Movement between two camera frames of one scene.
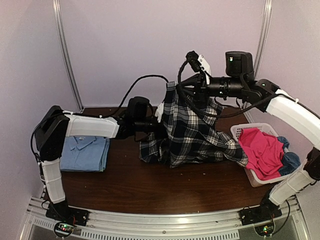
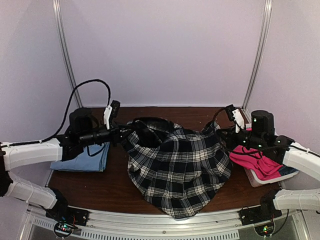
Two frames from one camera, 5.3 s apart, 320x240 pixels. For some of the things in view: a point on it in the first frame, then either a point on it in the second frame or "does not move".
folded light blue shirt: x=83 y=153 does not move
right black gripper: x=200 y=91 -> x=229 y=139
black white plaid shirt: x=188 y=136 -> x=176 y=169
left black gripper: x=161 y=128 -> x=116 y=136
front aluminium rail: x=294 y=224 does not move
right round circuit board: x=265 y=230 does not move
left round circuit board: x=63 y=229 does not move
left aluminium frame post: x=57 y=13 does not move
